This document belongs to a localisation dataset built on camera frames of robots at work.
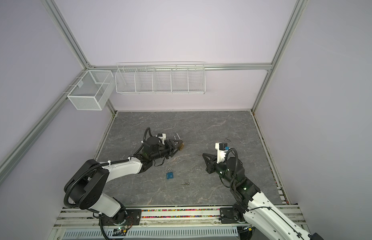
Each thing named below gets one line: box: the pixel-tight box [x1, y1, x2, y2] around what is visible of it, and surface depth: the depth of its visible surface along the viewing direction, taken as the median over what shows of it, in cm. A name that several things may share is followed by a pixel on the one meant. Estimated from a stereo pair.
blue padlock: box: [166, 168, 174, 180], surface depth 89 cm
